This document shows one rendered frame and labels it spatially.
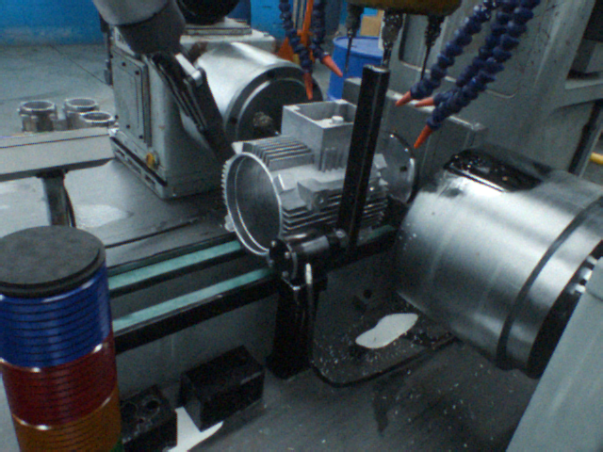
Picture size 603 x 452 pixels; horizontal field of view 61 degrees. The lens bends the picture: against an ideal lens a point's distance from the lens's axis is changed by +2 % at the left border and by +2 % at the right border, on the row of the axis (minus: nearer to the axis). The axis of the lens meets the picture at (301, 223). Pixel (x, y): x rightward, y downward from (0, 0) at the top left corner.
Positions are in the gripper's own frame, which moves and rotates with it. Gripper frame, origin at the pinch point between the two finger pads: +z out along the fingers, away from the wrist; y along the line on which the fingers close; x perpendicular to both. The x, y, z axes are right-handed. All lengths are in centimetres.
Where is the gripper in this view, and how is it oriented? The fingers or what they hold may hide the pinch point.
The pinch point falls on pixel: (216, 140)
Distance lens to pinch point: 75.4
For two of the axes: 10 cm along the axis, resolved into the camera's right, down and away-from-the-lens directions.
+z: 2.9, 6.3, 7.2
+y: -6.2, -4.5, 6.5
